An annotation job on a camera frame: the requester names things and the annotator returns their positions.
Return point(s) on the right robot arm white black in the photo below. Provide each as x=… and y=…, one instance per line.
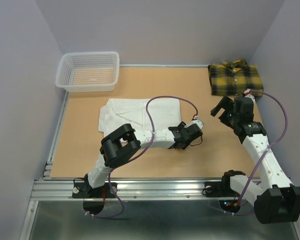
x=277, y=199

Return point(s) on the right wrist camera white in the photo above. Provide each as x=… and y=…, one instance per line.
x=248, y=94

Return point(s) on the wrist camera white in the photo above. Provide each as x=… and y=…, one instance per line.
x=248, y=94
x=198, y=122

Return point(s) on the aluminium mounting rail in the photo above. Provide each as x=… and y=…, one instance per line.
x=129, y=189

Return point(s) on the white perforated plastic basket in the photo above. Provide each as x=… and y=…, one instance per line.
x=88, y=72

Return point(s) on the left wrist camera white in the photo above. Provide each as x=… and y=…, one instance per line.
x=198, y=122

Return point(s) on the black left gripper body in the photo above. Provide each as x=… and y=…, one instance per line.
x=181, y=125

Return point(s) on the metal table frame edge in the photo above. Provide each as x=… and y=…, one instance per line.
x=33, y=204

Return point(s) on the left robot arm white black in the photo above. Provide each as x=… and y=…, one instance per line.
x=119, y=147

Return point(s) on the white long sleeve shirt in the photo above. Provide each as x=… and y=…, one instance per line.
x=164, y=112

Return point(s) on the yellow plaid folded shirt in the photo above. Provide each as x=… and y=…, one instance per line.
x=233, y=78

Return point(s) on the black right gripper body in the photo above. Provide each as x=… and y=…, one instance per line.
x=233, y=118

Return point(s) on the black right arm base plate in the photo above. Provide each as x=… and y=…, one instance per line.
x=215, y=190

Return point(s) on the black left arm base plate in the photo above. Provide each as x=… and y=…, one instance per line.
x=81, y=191

